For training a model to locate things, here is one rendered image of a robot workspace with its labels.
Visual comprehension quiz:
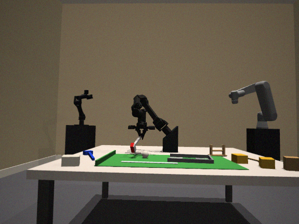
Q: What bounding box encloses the blue putter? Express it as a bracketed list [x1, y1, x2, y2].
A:
[83, 150, 95, 161]

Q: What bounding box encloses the white golf ball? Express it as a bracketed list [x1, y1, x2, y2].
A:
[142, 151, 149, 158]

